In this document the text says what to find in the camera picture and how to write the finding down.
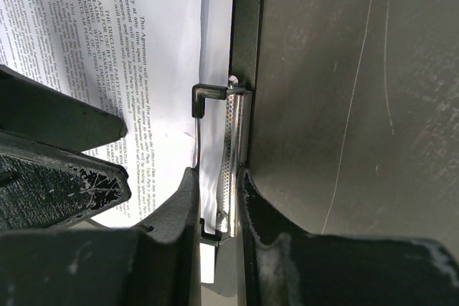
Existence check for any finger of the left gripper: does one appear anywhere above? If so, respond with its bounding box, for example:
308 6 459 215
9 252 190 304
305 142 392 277
1 132 130 230
1 65 128 152

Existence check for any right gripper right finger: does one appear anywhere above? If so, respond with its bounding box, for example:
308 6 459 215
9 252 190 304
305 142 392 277
237 166 458 305

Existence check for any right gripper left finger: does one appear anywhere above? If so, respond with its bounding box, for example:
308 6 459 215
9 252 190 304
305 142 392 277
1 168 201 305

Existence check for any printed paper sheet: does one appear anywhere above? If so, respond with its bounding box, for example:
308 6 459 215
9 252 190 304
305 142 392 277
0 0 236 284

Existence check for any black clipboard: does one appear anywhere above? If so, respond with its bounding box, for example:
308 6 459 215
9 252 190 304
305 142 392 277
191 0 262 305

